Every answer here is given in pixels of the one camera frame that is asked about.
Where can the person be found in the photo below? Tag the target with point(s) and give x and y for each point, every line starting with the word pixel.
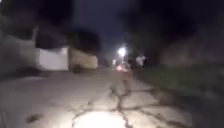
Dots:
pixel 140 61

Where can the grey concrete road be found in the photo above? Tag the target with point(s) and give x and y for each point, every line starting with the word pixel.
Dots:
pixel 86 100

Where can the grass verge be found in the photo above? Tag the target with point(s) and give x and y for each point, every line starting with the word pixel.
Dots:
pixel 180 78

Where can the pale wall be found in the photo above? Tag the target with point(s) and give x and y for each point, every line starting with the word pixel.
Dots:
pixel 56 58

